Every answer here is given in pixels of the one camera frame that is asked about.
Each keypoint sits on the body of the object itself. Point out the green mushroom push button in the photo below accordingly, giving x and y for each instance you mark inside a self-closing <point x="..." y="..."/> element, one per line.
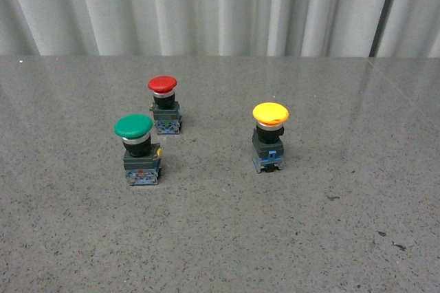
<point x="142" y="158"/>

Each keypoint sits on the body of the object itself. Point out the red mushroom push button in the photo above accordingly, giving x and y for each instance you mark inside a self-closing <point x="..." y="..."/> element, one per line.
<point x="166" y="110"/>

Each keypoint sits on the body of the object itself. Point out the yellow mushroom push button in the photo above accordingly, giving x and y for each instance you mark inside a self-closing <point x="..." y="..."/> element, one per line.
<point x="268" y="149"/>

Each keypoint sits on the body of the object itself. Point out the white pleated curtain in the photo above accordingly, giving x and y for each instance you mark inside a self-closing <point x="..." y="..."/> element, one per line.
<point x="383" y="28"/>

